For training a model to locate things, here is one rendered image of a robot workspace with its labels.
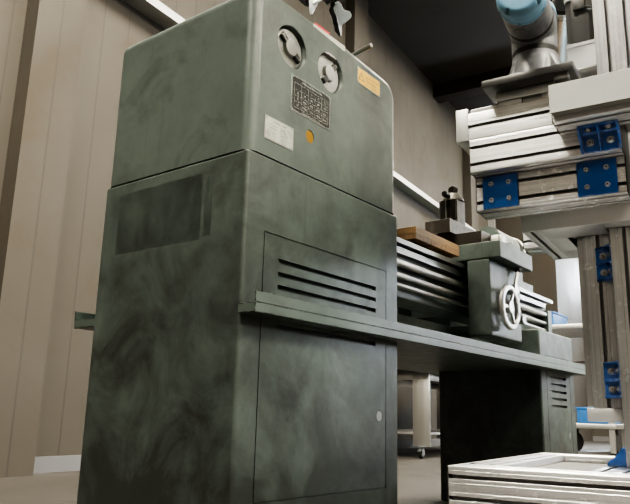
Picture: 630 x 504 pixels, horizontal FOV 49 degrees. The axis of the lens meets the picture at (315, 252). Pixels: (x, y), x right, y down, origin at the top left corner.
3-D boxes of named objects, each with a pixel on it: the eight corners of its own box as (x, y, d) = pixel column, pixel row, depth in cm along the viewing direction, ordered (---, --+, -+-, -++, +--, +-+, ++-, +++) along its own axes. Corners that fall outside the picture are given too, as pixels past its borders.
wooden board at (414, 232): (415, 238, 212) (415, 225, 213) (322, 252, 233) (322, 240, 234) (459, 256, 235) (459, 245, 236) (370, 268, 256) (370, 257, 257)
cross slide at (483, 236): (481, 242, 239) (481, 229, 240) (377, 256, 264) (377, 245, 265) (502, 252, 253) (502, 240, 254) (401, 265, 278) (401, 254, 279)
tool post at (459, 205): (456, 224, 252) (455, 198, 254) (438, 227, 256) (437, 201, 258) (465, 228, 257) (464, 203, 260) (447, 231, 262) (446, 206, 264)
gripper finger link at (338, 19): (353, 31, 198) (343, -1, 196) (336, 37, 202) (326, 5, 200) (358, 30, 201) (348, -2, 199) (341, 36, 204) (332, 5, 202)
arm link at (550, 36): (562, 60, 182) (559, 14, 186) (554, 35, 171) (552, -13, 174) (515, 69, 188) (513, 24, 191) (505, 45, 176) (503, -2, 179)
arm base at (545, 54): (573, 94, 180) (571, 60, 182) (560, 69, 168) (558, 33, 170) (515, 106, 188) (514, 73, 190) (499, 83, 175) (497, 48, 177)
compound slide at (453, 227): (450, 231, 243) (449, 217, 244) (424, 235, 249) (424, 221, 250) (475, 243, 258) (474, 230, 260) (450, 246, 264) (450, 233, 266)
